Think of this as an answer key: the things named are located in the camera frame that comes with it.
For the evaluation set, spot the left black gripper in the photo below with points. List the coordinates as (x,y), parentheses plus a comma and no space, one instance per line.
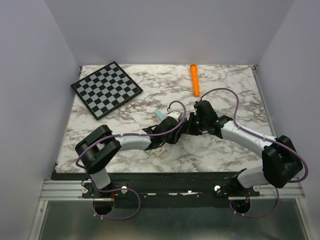
(171,140)

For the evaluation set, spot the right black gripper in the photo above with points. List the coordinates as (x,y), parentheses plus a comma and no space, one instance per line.
(196,114)

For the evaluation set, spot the black stapler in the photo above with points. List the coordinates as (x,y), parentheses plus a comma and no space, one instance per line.
(186,125)

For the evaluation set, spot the white staples box sleeve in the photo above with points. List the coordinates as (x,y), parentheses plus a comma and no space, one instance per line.
(157,152)

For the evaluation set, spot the light blue stapler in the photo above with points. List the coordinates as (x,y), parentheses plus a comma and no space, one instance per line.
(159,115)

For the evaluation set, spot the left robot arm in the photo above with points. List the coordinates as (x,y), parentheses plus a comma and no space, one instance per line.
(99,147)

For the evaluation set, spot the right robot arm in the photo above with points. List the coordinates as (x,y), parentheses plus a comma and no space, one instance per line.
(250,147)

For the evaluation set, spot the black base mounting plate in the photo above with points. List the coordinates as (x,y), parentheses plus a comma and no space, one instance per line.
(182,190)

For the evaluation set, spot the black grey chessboard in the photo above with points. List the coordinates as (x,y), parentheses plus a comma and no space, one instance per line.
(106,89)

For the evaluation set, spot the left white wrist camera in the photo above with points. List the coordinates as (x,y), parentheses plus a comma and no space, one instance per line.
(175,115)

